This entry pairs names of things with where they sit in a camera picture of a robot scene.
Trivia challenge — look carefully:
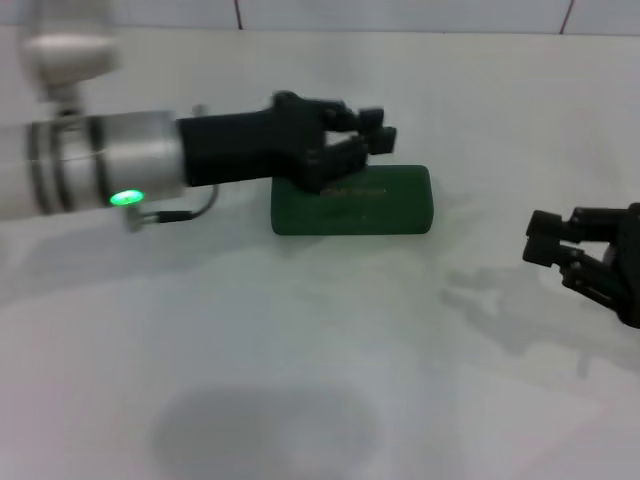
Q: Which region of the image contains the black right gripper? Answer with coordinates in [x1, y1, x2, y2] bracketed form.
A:
[521, 202, 640, 330]

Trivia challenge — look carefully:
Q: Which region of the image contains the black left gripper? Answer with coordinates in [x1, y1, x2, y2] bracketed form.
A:
[176, 91, 399, 196]

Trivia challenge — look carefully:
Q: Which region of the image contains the green glasses case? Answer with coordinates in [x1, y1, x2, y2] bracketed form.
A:
[269, 164, 434, 238]

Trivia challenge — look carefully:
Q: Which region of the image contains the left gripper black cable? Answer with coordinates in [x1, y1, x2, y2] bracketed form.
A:
[122, 103, 221, 234]

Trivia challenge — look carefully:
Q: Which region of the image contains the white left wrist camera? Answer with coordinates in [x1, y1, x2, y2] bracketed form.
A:
[22, 32, 122, 101]

